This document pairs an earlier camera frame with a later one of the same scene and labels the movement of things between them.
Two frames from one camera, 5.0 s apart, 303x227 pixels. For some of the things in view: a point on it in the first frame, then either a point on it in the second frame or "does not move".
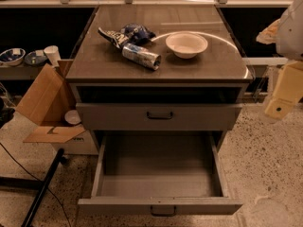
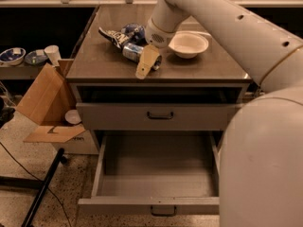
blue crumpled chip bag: [129, 34] does not move
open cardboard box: [46, 104] does not move
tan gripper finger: [287, 92] to [150, 53]
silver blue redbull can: [141, 56] does not move
